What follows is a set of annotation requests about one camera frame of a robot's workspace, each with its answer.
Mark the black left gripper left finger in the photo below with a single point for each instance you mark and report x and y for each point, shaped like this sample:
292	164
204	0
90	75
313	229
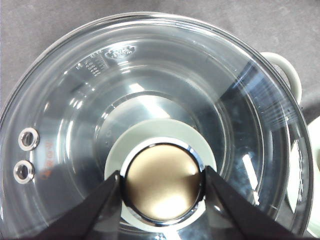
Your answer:
96	215

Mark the green plate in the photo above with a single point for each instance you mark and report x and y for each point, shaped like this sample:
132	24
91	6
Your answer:
295	180

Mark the green electric steamer pot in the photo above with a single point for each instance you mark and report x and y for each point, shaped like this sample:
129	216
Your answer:
292	75

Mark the glass lid with green knob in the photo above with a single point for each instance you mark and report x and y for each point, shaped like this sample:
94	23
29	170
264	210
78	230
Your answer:
157	97

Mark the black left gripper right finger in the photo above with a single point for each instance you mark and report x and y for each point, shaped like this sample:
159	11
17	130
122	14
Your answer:
232	215

